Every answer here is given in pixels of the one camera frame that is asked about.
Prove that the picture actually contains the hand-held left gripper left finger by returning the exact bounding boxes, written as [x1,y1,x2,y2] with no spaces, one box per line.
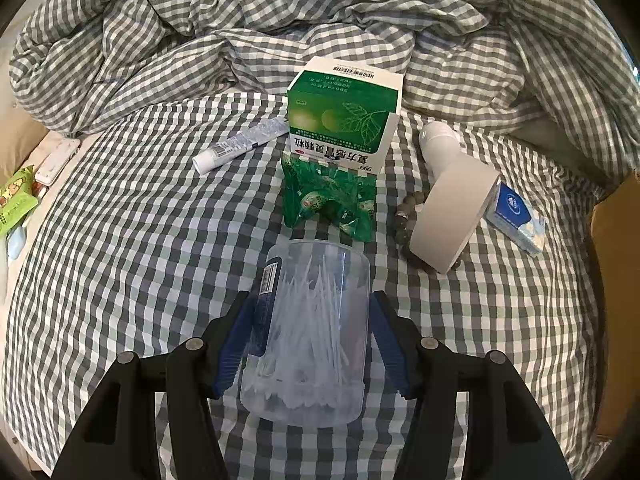
[52,290,261,480]

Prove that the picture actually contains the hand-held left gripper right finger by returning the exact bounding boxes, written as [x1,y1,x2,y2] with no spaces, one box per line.
[369,290,573,480]

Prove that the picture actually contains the clear plastic swab jar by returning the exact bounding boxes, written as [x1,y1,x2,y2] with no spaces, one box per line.
[240,240,374,428]

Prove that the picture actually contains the cardboard box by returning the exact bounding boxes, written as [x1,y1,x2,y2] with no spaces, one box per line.
[590,170,640,441]

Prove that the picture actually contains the checkered bed sheet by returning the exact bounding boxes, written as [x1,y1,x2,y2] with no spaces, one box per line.
[5,92,608,480]

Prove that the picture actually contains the green sachet packets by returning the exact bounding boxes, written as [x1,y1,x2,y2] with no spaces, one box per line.
[280,155,379,244]

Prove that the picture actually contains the blue tissue pack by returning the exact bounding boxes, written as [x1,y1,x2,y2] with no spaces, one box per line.
[482,183,547,256]

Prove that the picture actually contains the white ointment tube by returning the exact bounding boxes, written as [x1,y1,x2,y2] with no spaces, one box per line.
[192,116,290,176]

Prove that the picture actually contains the small light blue item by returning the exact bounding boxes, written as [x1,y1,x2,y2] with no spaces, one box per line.
[6,225,29,261]

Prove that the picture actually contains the green medicine box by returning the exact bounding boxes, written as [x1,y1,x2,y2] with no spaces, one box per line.
[286,56,405,177]

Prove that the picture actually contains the green snack packet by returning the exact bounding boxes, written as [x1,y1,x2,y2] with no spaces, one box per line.
[0,165,40,236]

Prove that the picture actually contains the checkered duvet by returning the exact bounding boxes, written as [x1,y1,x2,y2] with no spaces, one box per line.
[9,0,640,201]

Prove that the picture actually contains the grey bead bracelet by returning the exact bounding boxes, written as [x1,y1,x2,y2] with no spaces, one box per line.
[395,192,464,271]

